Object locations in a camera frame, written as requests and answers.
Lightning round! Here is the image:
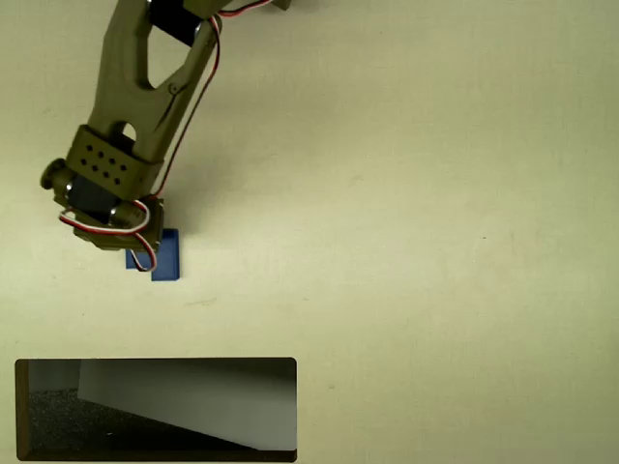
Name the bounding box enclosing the blue T-shaped block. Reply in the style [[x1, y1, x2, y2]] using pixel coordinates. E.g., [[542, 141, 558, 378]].
[[126, 228, 182, 282]]

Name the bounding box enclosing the rectangular dark bin opening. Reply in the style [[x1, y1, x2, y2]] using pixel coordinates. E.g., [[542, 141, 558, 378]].
[[14, 357, 298, 464]]

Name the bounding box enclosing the red white black gripper cable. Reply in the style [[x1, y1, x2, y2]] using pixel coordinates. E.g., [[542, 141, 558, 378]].
[[130, 231, 160, 273]]

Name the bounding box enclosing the long red black forearm cable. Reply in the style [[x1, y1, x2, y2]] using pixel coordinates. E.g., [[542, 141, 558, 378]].
[[154, 16, 222, 198]]

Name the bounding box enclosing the short red white wrist cable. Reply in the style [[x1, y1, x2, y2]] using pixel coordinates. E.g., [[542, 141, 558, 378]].
[[58, 199, 151, 239]]

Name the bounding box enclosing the red black arm cable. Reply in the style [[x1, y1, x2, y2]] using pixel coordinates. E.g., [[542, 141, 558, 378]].
[[211, 0, 276, 21]]

